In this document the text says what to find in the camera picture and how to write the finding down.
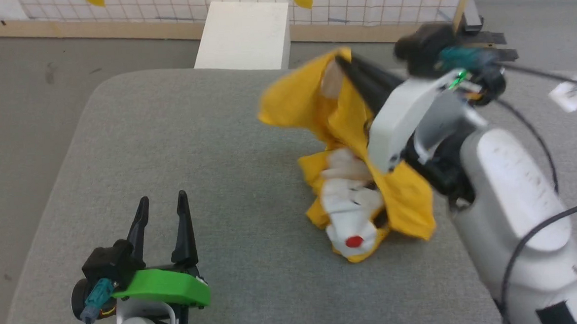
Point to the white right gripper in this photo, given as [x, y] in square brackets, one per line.
[404, 111]

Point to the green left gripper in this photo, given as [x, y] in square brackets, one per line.
[166, 287]

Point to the yellow printed t-shirt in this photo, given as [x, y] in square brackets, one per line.
[404, 200]

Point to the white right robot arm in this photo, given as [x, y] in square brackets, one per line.
[513, 204]

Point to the grey fabric sofa cushion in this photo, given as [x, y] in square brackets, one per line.
[193, 137]

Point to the grey metal stand foot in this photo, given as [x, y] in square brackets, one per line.
[472, 14]

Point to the black floor plate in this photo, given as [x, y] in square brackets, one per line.
[489, 38]
[505, 55]

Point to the white rectangular box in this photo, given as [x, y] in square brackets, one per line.
[242, 36]

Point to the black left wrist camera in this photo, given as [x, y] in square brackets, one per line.
[108, 263]

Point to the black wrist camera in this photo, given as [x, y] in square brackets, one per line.
[108, 263]
[423, 46]

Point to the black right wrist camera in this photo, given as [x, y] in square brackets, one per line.
[423, 46]

